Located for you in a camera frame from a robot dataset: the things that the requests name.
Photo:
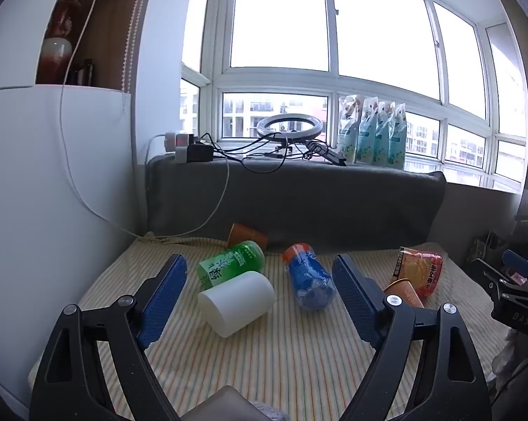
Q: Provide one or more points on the wooden shelf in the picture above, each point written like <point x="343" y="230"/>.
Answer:
<point x="108" y="39"/>

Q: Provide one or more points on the grey blanket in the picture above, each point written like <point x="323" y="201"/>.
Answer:
<point x="299" y="201"/>

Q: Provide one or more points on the brown paper cup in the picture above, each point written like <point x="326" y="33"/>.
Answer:
<point x="246" y="234"/>

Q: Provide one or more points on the green printed pouch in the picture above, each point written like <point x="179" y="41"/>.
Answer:
<point x="367" y="138"/>
<point x="383" y="140"/>
<point x="397" y="144"/>
<point x="348" y="131"/>

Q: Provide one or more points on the white window frame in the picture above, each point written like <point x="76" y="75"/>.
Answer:
<point x="332" y="83"/>

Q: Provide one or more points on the striped mat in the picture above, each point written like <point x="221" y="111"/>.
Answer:
<point x="264" y="368"/>

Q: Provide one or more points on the green tea bottle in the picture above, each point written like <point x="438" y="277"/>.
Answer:
<point x="228" y="265"/>

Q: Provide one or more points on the black phone holder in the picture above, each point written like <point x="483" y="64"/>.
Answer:
<point x="332" y="155"/>

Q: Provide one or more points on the white cabinet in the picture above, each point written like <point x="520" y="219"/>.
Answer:
<point x="35" y="206"/>

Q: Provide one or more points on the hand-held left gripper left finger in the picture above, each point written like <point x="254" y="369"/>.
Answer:
<point x="163" y="300"/>

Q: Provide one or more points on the orange and red cup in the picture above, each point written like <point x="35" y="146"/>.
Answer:
<point x="421" y="269"/>

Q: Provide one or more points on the white power strip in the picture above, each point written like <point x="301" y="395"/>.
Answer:
<point x="178" y="144"/>

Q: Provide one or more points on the black power adapter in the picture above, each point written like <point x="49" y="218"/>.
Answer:
<point x="200" y="152"/>

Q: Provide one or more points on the blue cup with orange lid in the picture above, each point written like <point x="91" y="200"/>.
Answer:
<point x="310" y="278"/>

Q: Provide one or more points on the orange paper cup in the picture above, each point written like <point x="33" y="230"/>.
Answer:
<point x="404" y="294"/>

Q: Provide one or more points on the white cloth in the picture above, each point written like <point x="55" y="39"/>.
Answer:
<point x="507" y="355"/>

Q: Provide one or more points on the white cup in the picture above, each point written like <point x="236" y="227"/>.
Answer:
<point x="237" y="302"/>

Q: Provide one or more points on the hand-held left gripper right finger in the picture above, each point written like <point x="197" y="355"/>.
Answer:
<point x="356" y="300"/>

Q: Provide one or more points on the dark basket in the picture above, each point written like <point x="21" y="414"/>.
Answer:
<point x="487" y="248"/>

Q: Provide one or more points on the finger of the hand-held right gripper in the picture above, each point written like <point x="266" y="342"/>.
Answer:
<point x="492" y="274"/>
<point x="516" y="259"/>

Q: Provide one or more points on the red and white vase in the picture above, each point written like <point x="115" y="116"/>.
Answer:
<point x="55" y="55"/>

